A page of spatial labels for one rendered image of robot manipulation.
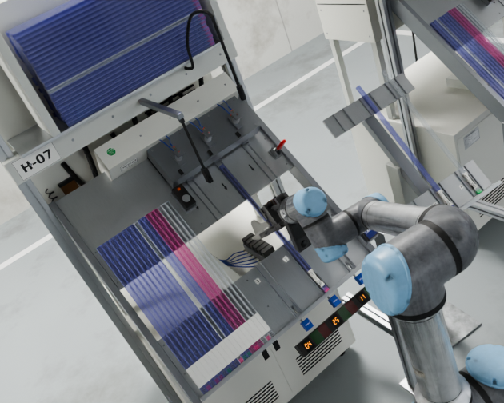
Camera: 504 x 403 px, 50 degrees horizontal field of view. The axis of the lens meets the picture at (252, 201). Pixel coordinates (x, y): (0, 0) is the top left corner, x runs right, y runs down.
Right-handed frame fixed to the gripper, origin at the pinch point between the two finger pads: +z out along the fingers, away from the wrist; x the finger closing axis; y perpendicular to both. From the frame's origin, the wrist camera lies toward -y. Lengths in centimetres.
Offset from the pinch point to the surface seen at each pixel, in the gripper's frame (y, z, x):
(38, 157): 54, 0, 44
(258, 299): -14.3, -2.9, 17.4
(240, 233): 1, 53, -6
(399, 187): -15.5, 3.2, -46.6
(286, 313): -22.2, -4.9, 13.6
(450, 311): -77, 44, -59
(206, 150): 30.5, 2.4, 2.5
